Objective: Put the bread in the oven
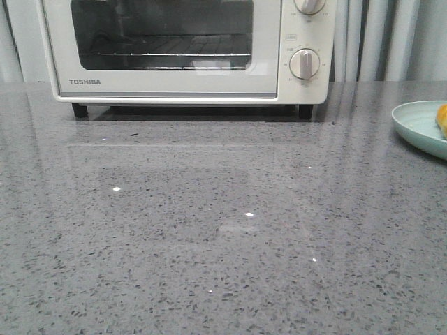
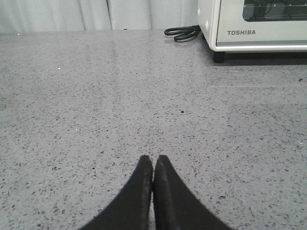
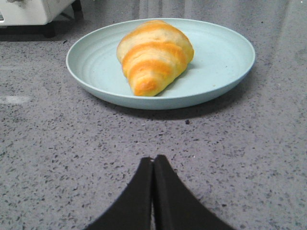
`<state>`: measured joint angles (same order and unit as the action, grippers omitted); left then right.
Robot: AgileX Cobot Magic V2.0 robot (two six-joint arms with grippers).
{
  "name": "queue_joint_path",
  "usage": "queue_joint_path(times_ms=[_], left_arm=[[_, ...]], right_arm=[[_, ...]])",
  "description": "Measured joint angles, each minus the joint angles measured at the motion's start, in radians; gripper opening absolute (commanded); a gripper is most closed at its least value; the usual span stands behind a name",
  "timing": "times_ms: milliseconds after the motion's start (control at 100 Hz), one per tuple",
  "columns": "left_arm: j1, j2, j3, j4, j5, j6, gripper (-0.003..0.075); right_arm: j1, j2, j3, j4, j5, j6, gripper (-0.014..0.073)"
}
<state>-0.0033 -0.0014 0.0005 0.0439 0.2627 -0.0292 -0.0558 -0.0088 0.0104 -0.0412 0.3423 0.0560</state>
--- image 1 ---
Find glass oven door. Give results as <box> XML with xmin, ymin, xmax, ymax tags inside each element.
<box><xmin>39</xmin><ymin>1</ymin><xmax>281</xmax><ymax>98</ymax></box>

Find golden croissant bread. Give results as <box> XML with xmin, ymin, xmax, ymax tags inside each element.
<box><xmin>436</xmin><ymin>104</ymin><xmax>447</xmax><ymax>139</ymax></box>

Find black right oven foot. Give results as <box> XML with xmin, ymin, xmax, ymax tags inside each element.
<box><xmin>298</xmin><ymin>104</ymin><xmax>314</xmax><ymax>120</ymax></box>

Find black oven foot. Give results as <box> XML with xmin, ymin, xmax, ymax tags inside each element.
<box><xmin>72</xmin><ymin>103</ymin><xmax>88</xmax><ymax>118</ymax></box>
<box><xmin>298</xmin><ymin>104</ymin><xmax>314</xmax><ymax>120</ymax></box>

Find white Toshiba toaster oven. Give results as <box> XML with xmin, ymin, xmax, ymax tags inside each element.
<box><xmin>36</xmin><ymin>0</ymin><xmax>337</xmax><ymax>108</ymax></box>

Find lower beige oven knob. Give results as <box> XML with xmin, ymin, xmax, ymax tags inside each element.
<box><xmin>289</xmin><ymin>49</ymin><xmax>320</xmax><ymax>80</ymax></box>

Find beige oven knob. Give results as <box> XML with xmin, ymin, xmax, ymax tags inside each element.
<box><xmin>289</xmin><ymin>49</ymin><xmax>320</xmax><ymax>80</ymax></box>
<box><xmin>294</xmin><ymin>0</ymin><xmax>325</xmax><ymax>15</ymax></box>

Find black left oven foot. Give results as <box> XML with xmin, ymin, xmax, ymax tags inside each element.
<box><xmin>72</xmin><ymin>103</ymin><xmax>88</xmax><ymax>118</ymax></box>

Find upper beige oven knob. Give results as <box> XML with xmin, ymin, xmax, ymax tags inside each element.
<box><xmin>294</xmin><ymin>0</ymin><xmax>325</xmax><ymax>15</ymax></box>

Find light green plate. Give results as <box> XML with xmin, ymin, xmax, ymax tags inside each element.
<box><xmin>391</xmin><ymin>100</ymin><xmax>446</xmax><ymax>160</ymax></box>

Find metal wire oven rack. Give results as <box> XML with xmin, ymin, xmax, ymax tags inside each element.
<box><xmin>80</xmin><ymin>34</ymin><xmax>252</xmax><ymax>57</ymax></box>

